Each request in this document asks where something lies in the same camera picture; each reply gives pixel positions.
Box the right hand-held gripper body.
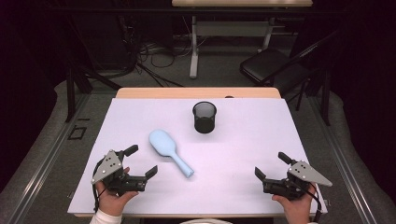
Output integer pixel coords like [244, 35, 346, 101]
[262, 160, 333, 202]

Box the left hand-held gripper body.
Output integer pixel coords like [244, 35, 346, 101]
[91, 149, 148, 198]

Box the light blue hairbrush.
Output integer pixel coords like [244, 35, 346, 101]
[148, 129, 195, 179]

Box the black mesh cup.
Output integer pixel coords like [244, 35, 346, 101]
[191, 101, 218, 134]

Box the person's left hand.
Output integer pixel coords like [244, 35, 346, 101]
[94, 166, 139, 217]

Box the person's right hand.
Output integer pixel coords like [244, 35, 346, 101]
[271, 183, 317, 224]

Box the white table mat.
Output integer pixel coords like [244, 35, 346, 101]
[67, 97, 329, 216]

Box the black metal stand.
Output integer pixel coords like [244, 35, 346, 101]
[64, 18, 122, 123]
[321, 69, 331, 126]

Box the person's white clothing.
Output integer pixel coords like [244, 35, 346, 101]
[179, 218, 233, 224]

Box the black folding chair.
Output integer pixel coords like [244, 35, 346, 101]
[239, 29, 340, 97]

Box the white-legged background desk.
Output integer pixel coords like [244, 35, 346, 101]
[171, 0, 314, 79]

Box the right hand-held gripper cable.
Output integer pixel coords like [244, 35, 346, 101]
[292, 180, 323, 223]

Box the hand-held gripper cable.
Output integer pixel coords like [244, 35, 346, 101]
[91, 158, 108, 214]
[292, 180, 323, 223]

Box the left hand-held gripper cable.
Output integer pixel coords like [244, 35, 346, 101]
[91, 158, 108, 214]

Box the metal floor rail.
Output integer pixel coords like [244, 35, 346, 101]
[4, 92, 92, 224]
[309, 94, 379, 224]

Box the bundle of black floor cables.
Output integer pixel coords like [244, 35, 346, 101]
[124, 15, 185, 88]

